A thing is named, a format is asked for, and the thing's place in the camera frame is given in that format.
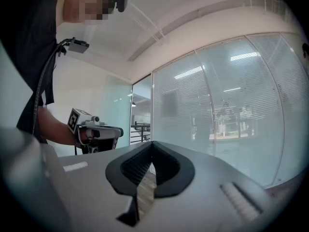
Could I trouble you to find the white ceiling pipes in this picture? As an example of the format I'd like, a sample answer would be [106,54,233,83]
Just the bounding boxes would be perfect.
[126,2,171,46]

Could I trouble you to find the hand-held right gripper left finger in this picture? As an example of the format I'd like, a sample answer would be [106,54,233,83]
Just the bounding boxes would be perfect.
[57,141,153,232]

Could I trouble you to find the person's left hand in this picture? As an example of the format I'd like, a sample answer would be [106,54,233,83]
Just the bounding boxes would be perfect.
[79,129,119,152]

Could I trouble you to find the black metal railing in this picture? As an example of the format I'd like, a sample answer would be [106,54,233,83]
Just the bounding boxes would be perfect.
[130,120,152,145]

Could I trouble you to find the person's black shirt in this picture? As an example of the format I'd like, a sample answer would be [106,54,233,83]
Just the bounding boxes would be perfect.
[0,0,66,145]

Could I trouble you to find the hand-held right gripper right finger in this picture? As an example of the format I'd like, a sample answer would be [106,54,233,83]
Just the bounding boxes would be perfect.
[144,140,279,232]

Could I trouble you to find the person's head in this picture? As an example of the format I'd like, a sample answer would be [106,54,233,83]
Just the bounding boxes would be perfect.
[56,0,115,25]

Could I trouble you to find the grey chest-mounted box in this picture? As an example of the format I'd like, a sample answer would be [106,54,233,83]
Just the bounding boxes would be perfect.
[68,38,90,54]

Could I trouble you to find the black braided cable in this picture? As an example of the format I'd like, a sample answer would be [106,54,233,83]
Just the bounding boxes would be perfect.
[32,38,73,136]

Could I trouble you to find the glass door panel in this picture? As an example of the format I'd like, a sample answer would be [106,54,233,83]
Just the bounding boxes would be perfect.
[131,74,153,145]

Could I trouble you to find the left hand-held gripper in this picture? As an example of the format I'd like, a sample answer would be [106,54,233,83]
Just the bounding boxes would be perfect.
[67,107,124,156]

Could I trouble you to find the person's left forearm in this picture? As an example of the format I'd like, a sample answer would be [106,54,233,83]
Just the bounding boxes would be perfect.
[38,106,78,146]

